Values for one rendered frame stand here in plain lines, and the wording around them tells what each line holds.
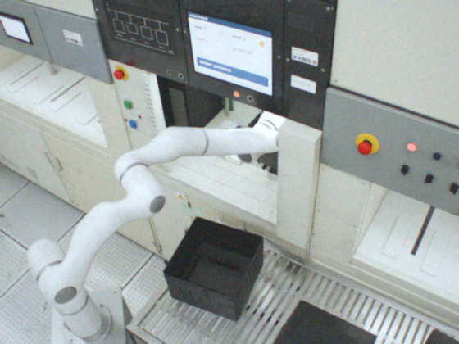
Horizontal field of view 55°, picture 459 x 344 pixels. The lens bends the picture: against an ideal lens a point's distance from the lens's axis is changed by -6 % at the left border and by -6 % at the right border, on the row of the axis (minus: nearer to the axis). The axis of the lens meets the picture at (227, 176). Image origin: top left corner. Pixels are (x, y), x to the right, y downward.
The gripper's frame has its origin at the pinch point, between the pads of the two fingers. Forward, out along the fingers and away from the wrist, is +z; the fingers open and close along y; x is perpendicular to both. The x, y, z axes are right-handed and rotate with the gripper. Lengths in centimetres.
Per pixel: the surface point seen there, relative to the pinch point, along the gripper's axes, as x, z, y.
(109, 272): -119, -52, -86
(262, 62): 38.7, -30.2, 7.0
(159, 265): -119, -32, -63
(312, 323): -33, -61, 43
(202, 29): 44, -30, -14
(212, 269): -42, -55, -2
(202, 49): 37.2, -30.0, -14.4
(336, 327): -33, -58, 50
